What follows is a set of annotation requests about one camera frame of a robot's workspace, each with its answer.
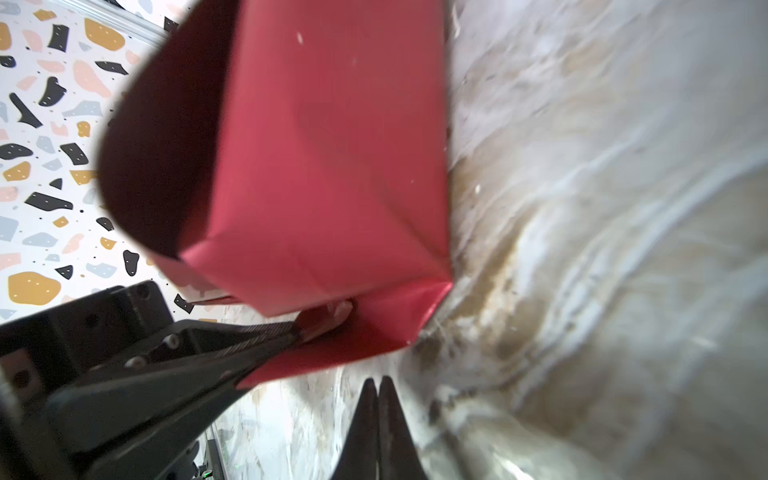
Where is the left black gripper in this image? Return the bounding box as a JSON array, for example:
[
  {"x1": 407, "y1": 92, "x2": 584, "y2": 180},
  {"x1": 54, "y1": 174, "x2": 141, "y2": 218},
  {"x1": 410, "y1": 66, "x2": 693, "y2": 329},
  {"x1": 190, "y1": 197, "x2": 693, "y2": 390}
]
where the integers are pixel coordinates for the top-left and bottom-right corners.
[{"x1": 1, "y1": 281, "x2": 300, "y2": 479}]

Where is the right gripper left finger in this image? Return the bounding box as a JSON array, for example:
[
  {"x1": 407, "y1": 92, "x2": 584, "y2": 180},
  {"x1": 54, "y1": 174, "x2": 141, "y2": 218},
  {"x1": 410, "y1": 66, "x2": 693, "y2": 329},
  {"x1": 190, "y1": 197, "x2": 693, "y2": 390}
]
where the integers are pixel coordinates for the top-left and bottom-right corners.
[{"x1": 330, "y1": 378, "x2": 378, "y2": 480}]

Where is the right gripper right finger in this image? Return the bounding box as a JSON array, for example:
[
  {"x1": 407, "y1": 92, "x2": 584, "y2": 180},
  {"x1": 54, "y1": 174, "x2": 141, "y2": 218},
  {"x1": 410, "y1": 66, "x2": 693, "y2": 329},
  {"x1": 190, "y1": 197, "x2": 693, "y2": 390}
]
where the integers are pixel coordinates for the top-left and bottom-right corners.
[{"x1": 378, "y1": 376, "x2": 427, "y2": 480}]

